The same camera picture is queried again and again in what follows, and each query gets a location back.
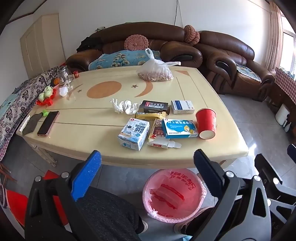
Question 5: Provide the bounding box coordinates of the red paper cup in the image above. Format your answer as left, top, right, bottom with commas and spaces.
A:
196, 108, 217, 140

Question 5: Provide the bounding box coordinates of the blue cartoon medicine box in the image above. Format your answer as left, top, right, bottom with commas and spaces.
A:
162, 119, 199, 139

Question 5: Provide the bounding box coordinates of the white milk carton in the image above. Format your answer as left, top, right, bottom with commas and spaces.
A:
118, 118, 150, 151

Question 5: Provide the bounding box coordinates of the brown patterned box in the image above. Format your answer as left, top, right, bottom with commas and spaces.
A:
147, 119, 182, 149

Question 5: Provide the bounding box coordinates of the white blue medicine box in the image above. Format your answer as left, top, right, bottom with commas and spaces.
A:
171, 100, 195, 114

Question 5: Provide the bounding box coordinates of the gold snack wrapper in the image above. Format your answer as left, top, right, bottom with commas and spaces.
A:
135, 111, 167, 121

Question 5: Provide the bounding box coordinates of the white tissue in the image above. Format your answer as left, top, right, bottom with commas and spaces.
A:
110, 98, 139, 115

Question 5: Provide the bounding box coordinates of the black cardboard box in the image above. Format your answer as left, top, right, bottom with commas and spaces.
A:
138, 100, 169, 113

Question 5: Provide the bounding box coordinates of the pink lined trash bin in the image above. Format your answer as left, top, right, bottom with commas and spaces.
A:
142, 169, 207, 223

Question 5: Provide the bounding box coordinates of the smartphone with pink case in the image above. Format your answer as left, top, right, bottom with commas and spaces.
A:
37, 111, 59, 136

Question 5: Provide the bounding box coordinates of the red plastic stool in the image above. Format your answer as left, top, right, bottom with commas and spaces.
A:
5, 169, 70, 227

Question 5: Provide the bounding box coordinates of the dark grey cloth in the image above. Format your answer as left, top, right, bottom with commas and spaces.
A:
22, 113, 43, 136

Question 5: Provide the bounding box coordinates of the green clip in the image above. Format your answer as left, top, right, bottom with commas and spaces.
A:
42, 110, 49, 117

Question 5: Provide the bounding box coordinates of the checkered red tablecloth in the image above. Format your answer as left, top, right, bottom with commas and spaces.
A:
275, 68, 296, 104

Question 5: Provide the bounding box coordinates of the glass jar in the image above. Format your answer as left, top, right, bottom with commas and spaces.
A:
57, 65, 73, 86

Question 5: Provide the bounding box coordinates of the floral patterned sofa cover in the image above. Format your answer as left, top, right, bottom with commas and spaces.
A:
0, 66, 58, 159

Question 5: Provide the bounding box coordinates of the small red cup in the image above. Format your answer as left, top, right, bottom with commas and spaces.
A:
73, 71, 79, 78

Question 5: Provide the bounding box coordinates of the brown leather armchair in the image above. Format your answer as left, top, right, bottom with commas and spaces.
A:
194, 31, 274, 102

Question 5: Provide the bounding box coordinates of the beige window curtain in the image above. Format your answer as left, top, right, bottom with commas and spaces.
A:
265, 1, 283, 71

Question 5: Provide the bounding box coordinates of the brown leather sofa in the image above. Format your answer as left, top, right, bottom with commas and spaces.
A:
65, 22, 203, 73

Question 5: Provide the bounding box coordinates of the plastic bag of peanuts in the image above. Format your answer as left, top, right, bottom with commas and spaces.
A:
137, 48, 181, 82

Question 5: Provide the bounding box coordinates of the blue floral seat cover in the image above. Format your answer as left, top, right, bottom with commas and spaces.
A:
88, 50, 150, 70

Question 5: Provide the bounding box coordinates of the cream wooden door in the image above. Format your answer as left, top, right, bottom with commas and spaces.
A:
20, 13, 65, 78

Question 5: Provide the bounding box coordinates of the pink knitted cushion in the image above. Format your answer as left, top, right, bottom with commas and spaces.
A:
184, 25, 200, 46

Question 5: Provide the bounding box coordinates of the pink round cushion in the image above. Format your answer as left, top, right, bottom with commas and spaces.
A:
124, 34, 149, 51

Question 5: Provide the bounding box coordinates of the white appliance by wall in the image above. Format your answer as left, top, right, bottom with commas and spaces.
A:
275, 104, 290, 126

